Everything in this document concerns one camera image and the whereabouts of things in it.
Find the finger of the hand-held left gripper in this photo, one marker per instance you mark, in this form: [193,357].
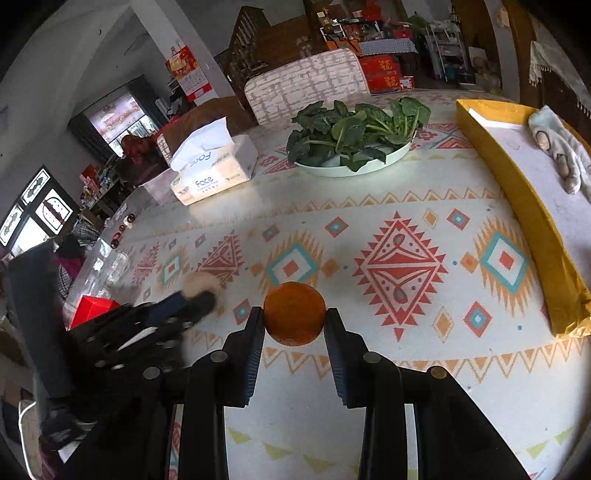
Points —
[152,346]
[173,307]

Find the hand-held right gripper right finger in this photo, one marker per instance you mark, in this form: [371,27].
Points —
[337,357]

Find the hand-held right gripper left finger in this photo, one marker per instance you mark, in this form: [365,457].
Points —
[251,355]

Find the tan round fruit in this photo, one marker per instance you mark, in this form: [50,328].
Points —
[203,284]

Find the orange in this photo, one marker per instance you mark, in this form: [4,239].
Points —
[294,314]

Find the clear glass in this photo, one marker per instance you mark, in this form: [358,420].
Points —
[117,267]

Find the window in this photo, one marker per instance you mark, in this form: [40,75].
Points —
[39,207]

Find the tissue pack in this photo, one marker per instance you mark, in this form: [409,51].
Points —
[212,170]

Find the printed tablecloth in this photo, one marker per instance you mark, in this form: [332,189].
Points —
[392,207]

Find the white plate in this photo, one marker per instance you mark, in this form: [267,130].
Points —
[355,167]

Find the brown chair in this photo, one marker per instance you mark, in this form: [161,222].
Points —
[207,113]

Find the glass door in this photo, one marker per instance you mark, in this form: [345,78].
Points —
[115,117]

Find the spinach bunch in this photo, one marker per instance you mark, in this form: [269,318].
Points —
[351,127]

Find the yellow box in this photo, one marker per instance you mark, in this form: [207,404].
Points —
[531,221]

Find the white padded chair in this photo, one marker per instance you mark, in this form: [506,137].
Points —
[304,83]

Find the red gift box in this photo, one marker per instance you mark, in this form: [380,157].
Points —
[385,83]
[381,65]

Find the wooden staircase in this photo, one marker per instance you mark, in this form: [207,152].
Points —
[268,41]

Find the light blue glove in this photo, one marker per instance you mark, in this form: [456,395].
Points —
[561,147]

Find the checked cloth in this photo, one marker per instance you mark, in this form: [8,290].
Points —
[388,46]

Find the metal rack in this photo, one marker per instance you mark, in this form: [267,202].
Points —
[445,50]

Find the white fringed cloth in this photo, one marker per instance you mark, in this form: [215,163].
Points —
[547,62]

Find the red wall calendar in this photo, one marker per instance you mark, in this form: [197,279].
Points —
[187,69]

